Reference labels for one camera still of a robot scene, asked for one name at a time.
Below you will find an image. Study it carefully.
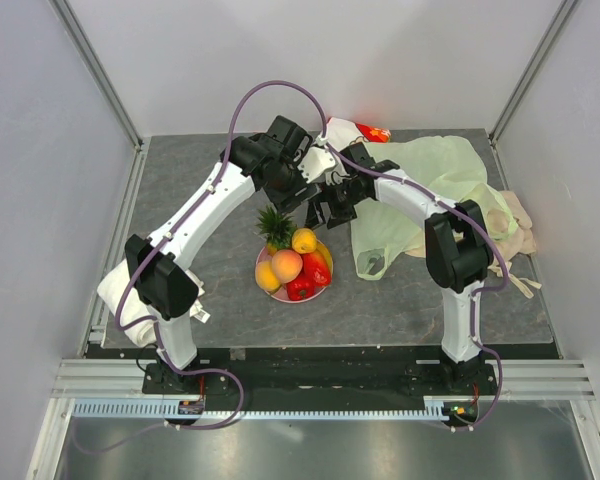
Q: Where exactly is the small yellow fake fruit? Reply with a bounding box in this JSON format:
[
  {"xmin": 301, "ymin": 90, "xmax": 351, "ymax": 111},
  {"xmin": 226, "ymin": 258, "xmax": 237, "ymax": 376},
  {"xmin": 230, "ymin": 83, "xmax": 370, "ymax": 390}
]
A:
[{"xmin": 291, "ymin": 228, "xmax": 318, "ymax": 255}]

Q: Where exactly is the fake pineapple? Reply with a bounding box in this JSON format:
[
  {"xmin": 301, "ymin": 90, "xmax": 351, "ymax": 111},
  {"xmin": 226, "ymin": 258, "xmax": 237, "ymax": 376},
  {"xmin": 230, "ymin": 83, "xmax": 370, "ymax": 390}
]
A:
[{"xmin": 256, "ymin": 206, "xmax": 297, "ymax": 256}]

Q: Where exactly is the fake red orange mango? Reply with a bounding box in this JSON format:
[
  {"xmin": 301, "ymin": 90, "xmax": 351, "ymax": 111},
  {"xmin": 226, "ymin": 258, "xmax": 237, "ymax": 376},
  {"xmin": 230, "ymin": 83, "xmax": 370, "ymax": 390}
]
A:
[{"xmin": 302, "ymin": 251, "xmax": 332, "ymax": 287}]

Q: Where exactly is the fake peach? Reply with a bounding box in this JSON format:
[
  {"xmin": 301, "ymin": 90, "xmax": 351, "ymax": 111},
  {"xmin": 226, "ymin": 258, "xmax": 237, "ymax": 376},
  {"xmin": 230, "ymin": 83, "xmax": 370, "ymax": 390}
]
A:
[{"xmin": 271, "ymin": 249, "xmax": 303, "ymax": 284}]

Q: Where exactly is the fake red bell pepper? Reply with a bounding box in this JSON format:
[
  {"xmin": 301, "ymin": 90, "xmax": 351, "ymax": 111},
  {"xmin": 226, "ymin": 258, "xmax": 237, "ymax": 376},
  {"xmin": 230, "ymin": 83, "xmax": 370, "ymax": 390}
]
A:
[{"xmin": 286, "ymin": 273, "xmax": 315, "ymax": 302}]

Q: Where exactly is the fake yellow pear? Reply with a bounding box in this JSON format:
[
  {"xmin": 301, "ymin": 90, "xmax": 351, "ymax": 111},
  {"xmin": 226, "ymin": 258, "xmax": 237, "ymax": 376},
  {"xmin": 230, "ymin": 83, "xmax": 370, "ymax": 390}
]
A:
[{"xmin": 255, "ymin": 260, "xmax": 282, "ymax": 294}]

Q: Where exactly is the green avocado print plastic bag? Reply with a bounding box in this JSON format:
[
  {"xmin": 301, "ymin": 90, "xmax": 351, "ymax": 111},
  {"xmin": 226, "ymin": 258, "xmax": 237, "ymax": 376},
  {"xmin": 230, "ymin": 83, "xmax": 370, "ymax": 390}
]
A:
[{"xmin": 350, "ymin": 136, "xmax": 492, "ymax": 281}]

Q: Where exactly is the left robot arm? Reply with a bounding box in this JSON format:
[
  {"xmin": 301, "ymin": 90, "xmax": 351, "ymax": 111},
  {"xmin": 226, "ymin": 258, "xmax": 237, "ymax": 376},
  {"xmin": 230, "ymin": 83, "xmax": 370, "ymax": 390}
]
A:
[{"xmin": 125, "ymin": 116, "xmax": 319, "ymax": 393}]

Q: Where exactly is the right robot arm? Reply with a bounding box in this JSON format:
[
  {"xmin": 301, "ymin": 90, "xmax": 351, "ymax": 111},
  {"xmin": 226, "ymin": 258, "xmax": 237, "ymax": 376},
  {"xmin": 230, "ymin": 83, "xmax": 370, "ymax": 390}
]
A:
[{"xmin": 298, "ymin": 143, "xmax": 495, "ymax": 394}]

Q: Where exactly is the white red cartoon bag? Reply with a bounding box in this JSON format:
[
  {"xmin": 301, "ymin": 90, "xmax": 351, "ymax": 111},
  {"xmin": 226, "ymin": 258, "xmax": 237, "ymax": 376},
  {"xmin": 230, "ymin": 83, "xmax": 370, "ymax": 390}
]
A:
[{"xmin": 325, "ymin": 117, "xmax": 391, "ymax": 155}]

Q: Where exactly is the pink plate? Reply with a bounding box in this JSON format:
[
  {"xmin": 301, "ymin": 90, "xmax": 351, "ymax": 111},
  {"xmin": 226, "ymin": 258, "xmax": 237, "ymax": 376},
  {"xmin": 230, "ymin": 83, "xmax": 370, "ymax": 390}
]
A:
[{"xmin": 255, "ymin": 241, "xmax": 334, "ymax": 304}]

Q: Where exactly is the beige crumpled cloth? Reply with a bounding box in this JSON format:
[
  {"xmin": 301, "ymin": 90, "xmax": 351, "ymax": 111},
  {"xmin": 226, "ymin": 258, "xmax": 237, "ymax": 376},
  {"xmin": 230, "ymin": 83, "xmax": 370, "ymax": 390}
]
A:
[{"xmin": 409, "ymin": 190, "xmax": 542, "ymax": 300}]

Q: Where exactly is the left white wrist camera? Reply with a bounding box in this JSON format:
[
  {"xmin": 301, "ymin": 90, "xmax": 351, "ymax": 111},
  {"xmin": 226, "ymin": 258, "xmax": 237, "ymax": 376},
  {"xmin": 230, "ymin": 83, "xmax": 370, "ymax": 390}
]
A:
[{"xmin": 298, "ymin": 135, "xmax": 337, "ymax": 183}]

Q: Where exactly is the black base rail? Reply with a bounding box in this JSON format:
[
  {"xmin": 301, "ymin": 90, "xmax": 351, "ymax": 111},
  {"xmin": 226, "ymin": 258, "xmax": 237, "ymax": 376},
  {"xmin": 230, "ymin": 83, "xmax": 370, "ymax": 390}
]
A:
[{"xmin": 142, "ymin": 346, "xmax": 498, "ymax": 398}]

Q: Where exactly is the slotted cable duct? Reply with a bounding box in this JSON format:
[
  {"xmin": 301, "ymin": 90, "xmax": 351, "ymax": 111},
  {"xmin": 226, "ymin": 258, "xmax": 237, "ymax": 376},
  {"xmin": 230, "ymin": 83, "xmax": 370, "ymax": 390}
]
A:
[{"xmin": 73, "ymin": 398, "xmax": 449, "ymax": 421}]

